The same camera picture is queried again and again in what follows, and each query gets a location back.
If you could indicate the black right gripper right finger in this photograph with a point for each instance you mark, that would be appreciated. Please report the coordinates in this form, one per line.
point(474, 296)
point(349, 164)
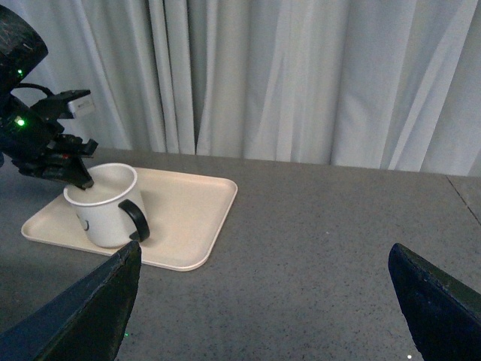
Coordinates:
point(442, 313)

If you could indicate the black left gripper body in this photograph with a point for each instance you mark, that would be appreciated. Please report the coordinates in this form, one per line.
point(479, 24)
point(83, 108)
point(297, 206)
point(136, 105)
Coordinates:
point(35, 140)

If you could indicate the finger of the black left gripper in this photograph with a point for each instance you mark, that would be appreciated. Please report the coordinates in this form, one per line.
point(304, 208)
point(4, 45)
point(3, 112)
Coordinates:
point(75, 173)

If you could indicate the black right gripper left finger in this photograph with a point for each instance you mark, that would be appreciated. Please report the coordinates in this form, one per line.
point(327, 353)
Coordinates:
point(85, 322)

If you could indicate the white mug with black handle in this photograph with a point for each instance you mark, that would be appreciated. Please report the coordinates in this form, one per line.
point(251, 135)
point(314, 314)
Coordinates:
point(111, 212)

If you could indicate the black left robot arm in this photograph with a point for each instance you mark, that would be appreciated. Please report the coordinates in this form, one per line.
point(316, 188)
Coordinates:
point(22, 49)

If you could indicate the beige rectangular plastic tray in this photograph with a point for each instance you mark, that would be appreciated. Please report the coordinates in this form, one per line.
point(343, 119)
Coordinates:
point(185, 211)

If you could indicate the light grey pleated curtain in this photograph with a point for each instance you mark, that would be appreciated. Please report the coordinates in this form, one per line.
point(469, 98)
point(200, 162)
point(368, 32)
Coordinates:
point(374, 84)

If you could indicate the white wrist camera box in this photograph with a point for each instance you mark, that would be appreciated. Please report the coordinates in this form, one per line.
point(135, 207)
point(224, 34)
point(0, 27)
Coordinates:
point(81, 106)

